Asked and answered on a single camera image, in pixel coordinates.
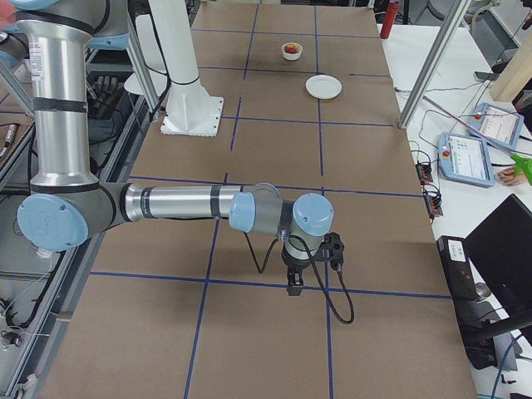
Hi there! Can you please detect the black computer box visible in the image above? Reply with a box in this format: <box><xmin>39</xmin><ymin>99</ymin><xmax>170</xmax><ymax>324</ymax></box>
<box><xmin>436</xmin><ymin>235</ymin><xmax>485</xmax><ymax>302</ymax></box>

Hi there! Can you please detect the person's hand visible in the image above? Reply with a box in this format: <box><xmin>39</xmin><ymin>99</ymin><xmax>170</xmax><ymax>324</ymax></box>
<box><xmin>497</xmin><ymin>166</ymin><xmax>528</xmax><ymax>186</ymax></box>

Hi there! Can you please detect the red yellow apple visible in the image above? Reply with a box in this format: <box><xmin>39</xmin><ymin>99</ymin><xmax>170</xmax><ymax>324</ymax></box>
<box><xmin>283</xmin><ymin>43</ymin><xmax>299</xmax><ymax>54</ymax></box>

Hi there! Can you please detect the blue teach pendant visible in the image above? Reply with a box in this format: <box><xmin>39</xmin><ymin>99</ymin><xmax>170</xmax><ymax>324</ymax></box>
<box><xmin>438</xmin><ymin>132</ymin><xmax>495</xmax><ymax>188</ymax></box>
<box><xmin>470</xmin><ymin>102</ymin><xmax>525</xmax><ymax>150</ymax></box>

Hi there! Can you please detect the black monitor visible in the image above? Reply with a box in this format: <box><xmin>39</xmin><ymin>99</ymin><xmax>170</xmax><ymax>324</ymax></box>
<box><xmin>465</xmin><ymin>195</ymin><xmax>532</xmax><ymax>315</ymax></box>

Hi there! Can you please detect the aluminium frame post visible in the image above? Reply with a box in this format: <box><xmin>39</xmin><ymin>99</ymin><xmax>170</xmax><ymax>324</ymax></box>
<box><xmin>398</xmin><ymin>0</ymin><xmax>470</xmax><ymax>129</ymax></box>

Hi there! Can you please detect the far blue teach pendant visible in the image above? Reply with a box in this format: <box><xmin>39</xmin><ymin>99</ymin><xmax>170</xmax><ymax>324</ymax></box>
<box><xmin>470</xmin><ymin>102</ymin><xmax>525</xmax><ymax>150</ymax></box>

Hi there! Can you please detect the red cylinder bottle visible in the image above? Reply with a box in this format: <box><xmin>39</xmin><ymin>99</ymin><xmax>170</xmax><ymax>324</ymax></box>
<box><xmin>380</xmin><ymin>0</ymin><xmax>400</xmax><ymax>40</ymax></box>

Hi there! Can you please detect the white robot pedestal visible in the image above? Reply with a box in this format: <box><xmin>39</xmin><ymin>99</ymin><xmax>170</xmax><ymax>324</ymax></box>
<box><xmin>135</xmin><ymin>1</ymin><xmax>224</xmax><ymax>136</ymax></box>

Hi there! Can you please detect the green tipped metal grabber stick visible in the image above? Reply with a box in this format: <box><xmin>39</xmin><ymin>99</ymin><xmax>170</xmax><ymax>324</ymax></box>
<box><xmin>423</xmin><ymin>96</ymin><xmax>531</xmax><ymax>188</ymax></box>

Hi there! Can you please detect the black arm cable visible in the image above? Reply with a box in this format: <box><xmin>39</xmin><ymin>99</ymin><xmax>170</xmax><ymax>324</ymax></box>
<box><xmin>244</xmin><ymin>232</ymin><xmax>356</xmax><ymax>325</ymax></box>

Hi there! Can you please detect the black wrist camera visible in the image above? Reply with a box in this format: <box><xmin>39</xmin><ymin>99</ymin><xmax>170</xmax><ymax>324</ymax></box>
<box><xmin>319</xmin><ymin>232</ymin><xmax>345</xmax><ymax>273</ymax></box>

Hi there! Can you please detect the white plate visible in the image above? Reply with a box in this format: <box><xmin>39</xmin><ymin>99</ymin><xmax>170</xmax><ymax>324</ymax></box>
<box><xmin>305</xmin><ymin>75</ymin><xmax>342</xmax><ymax>100</ymax></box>

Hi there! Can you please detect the orange black connector module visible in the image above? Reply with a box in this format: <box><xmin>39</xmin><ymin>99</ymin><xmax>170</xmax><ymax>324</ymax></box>
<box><xmin>415</xmin><ymin>162</ymin><xmax>433</xmax><ymax>185</ymax></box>

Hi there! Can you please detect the near blue teach pendant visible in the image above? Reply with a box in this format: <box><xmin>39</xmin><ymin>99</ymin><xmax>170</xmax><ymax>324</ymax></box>
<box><xmin>438</xmin><ymin>132</ymin><xmax>495</xmax><ymax>188</ymax></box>

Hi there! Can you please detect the white bowl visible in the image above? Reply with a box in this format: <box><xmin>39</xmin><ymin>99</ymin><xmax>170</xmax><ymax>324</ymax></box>
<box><xmin>281</xmin><ymin>42</ymin><xmax>303</xmax><ymax>61</ymax></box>

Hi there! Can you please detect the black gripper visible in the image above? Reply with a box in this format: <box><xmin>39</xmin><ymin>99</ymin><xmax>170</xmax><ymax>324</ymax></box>
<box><xmin>281</xmin><ymin>245</ymin><xmax>323</xmax><ymax>296</ymax></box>

